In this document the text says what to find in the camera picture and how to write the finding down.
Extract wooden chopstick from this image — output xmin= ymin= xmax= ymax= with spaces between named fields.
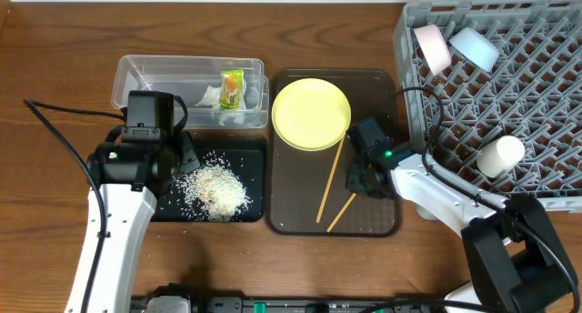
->
xmin=326 ymin=193 xmax=357 ymax=233
xmin=316 ymin=137 xmax=345 ymax=223

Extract rice and nut leftovers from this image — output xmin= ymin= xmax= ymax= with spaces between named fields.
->
xmin=174 ymin=151 xmax=253 ymax=222

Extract yellow round plate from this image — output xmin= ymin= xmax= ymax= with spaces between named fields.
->
xmin=272 ymin=78 xmax=352 ymax=151

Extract green snack wrapper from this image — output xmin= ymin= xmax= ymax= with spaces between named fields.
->
xmin=219 ymin=69 xmax=245 ymax=109

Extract white cup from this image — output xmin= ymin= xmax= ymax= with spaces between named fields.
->
xmin=477 ymin=136 xmax=525 ymax=178

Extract pink round plate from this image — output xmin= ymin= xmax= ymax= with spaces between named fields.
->
xmin=413 ymin=25 xmax=452 ymax=76

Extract light blue bowl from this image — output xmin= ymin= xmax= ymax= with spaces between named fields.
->
xmin=449 ymin=27 xmax=500 ymax=72

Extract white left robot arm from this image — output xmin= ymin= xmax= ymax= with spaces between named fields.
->
xmin=65 ymin=91 xmax=200 ymax=312

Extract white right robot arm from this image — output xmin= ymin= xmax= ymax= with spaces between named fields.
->
xmin=346 ymin=118 xmax=581 ymax=312

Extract grey dishwasher rack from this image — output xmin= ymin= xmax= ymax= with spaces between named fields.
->
xmin=393 ymin=0 xmax=581 ymax=213

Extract black rectangular tray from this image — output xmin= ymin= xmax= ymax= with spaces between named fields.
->
xmin=152 ymin=140 xmax=266 ymax=222

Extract crumpled white tissue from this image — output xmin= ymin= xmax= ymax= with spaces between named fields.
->
xmin=196 ymin=86 xmax=260 ymax=126

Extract brown serving tray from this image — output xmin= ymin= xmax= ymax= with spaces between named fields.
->
xmin=268 ymin=68 xmax=402 ymax=237

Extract clear plastic bin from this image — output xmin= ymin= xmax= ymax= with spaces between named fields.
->
xmin=111 ymin=55 xmax=269 ymax=129

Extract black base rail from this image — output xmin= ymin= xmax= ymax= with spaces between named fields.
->
xmin=129 ymin=283 xmax=456 ymax=313

